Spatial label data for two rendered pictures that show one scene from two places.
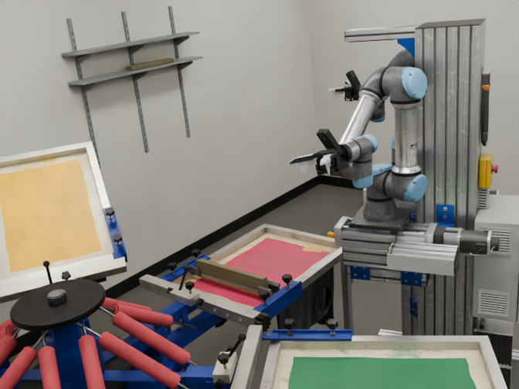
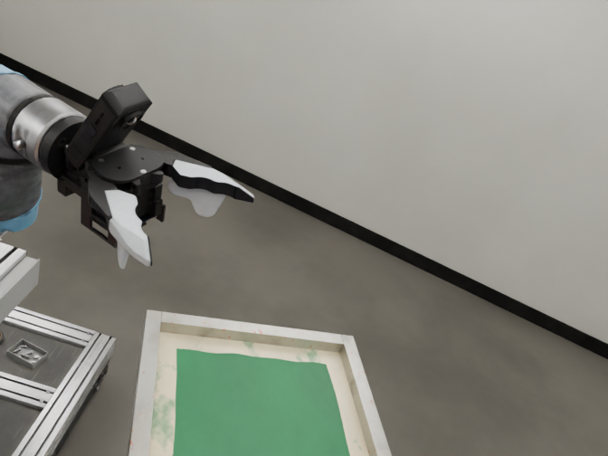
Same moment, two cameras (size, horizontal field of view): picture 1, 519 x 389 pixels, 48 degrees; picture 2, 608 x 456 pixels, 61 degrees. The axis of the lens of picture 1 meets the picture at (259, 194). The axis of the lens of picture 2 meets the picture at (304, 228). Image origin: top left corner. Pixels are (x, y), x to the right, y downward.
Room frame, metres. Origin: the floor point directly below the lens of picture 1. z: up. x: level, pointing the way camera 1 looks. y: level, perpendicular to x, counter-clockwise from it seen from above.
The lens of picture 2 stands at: (2.04, 0.24, 1.94)
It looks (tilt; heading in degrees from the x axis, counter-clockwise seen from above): 30 degrees down; 239
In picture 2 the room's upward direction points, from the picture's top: 21 degrees clockwise
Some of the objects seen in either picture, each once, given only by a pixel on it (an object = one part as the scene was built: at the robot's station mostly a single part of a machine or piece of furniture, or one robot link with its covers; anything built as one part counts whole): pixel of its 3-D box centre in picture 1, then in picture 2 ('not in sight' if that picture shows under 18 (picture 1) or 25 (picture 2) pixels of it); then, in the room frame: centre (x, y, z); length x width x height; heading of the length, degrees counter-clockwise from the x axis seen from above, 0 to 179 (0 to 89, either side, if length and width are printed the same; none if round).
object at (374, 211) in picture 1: (380, 204); not in sight; (2.35, -0.52, 1.31); 0.15 x 0.15 x 0.10
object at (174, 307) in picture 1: (177, 311); not in sight; (2.13, 0.39, 1.02); 0.17 x 0.06 x 0.05; 139
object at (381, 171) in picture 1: (381, 179); not in sight; (2.34, -0.52, 1.42); 0.13 x 0.12 x 0.14; 39
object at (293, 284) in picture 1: (277, 301); not in sight; (2.20, -0.03, 0.97); 0.30 x 0.05 x 0.07; 139
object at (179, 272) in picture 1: (186, 272); not in sight; (2.56, 0.39, 0.97); 0.30 x 0.05 x 0.07; 139
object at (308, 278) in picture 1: (261, 265); not in sight; (2.56, 0.03, 0.97); 0.79 x 0.58 x 0.04; 139
